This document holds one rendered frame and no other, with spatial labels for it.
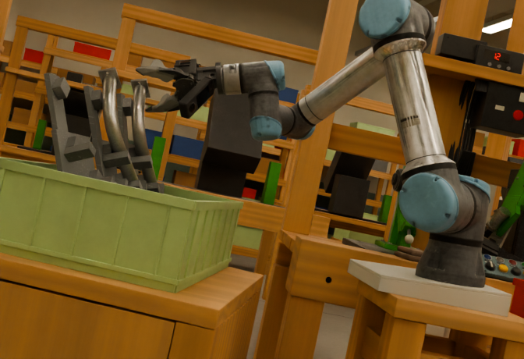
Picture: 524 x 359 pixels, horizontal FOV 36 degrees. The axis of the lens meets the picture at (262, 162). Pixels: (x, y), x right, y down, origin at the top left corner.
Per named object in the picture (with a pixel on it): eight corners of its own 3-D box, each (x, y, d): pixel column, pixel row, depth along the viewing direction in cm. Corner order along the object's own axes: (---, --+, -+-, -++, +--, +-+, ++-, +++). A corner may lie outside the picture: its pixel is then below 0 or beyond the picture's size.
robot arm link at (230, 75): (242, 100, 196) (238, 73, 191) (223, 101, 196) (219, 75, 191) (241, 81, 202) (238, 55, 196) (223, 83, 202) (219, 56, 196)
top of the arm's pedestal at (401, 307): (542, 346, 162) (546, 328, 162) (393, 317, 159) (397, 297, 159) (481, 317, 194) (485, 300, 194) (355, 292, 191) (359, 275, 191)
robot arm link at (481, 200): (491, 242, 178) (500, 182, 179) (469, 239, 167) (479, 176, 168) (441, 232, 185) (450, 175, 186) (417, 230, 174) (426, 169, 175)
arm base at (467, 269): (493, 290, 169) (500, 244, 170) (423, 279, 169) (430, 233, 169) (472, 281, 184) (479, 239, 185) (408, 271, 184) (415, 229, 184)
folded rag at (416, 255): (435, 265, 210) (437, 254, 211) (407, 260, 209) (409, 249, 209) (419, 260, 220) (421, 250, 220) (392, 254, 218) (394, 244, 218)
